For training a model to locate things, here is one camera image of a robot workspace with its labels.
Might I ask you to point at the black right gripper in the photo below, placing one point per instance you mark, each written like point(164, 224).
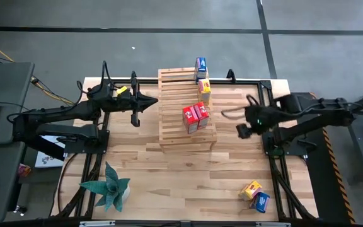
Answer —
point(258, 119)

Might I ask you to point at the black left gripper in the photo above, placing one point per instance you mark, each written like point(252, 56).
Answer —
point(124, 99)

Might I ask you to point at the red cereal box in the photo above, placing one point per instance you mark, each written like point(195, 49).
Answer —
point(202, 114)
point(190, 119)

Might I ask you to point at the yellow cereal box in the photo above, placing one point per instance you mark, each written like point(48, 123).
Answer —
point(205, 90)
point(251, 189)

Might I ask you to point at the blue cereal box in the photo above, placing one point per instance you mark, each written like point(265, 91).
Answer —
point(260, 202)
point(201, 67)

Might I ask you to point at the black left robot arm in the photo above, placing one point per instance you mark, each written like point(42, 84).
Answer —
point(61, 115)

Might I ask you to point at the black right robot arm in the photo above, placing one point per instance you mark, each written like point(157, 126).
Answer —
point(310, 107)

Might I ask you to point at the wooden slatted shelf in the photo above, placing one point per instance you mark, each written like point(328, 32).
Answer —
point(172, 126)

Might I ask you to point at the black mat with hazard stripe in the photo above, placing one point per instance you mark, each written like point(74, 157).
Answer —
point(323, 176)

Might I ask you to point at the white plant pot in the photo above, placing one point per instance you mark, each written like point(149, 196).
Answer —
point(126, 194)

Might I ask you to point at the green artificial plant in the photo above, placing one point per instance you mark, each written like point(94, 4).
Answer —
point(110, 189)

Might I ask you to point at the white printed box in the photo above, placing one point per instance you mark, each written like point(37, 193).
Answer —
point(47, 159)

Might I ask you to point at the grey desk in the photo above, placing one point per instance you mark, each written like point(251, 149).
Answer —
point(8, 94)
point(2, 176)

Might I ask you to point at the small pink packet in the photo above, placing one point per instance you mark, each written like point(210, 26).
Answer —
point(24, 170)

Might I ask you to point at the small shiny metal caster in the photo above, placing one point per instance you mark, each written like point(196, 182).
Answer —
point(20, 210)

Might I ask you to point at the black frame clamp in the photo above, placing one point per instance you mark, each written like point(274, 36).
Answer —
point(231, 75)
point(133, 75)

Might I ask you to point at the black aluminium table frame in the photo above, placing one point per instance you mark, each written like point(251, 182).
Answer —
point(247, 82)

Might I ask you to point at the silver metal bracket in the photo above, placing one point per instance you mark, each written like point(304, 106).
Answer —
point(273, 224)
point(97, 223)

